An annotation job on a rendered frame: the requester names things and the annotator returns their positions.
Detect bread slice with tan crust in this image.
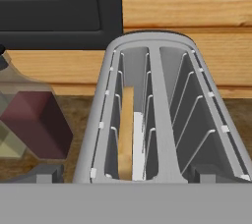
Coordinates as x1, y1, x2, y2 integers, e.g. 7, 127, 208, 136
117, 84, 146, 182

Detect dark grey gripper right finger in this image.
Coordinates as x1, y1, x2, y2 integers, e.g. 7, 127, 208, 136
188, 164, 238, 185

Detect black microwave oven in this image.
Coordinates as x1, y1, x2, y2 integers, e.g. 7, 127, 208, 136
0, 0, 124, 51

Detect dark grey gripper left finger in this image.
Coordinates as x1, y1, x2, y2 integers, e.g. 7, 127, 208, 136
5, 163, 65, 185

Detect glass bottle with dark red liquid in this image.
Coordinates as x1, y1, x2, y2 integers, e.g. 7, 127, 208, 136
0, 44, 74, 174

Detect silver two-slot toaster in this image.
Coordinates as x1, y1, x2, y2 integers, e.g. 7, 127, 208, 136
72, 30, 252, 185

